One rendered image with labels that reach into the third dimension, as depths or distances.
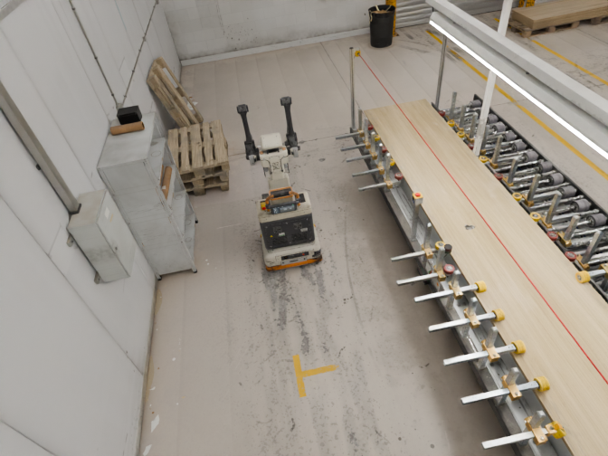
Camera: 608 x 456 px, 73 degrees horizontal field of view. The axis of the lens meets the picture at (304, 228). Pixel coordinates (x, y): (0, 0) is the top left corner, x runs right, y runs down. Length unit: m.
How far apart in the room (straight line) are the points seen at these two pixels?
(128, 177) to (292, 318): 2.03
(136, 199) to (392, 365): 2.80
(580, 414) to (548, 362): 0.33
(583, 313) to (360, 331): 1.80
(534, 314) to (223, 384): 2.57
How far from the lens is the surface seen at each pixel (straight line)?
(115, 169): 4.03
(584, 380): 3.13
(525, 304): 3.33
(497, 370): 3.31
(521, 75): 2.65
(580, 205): 4.36
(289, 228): 4.22
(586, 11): 10.93
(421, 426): 3.71
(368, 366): 3.88
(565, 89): 2.39
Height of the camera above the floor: 3.44
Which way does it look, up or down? 43 degrees down
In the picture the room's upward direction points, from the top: 8 degrees counter-clockwise
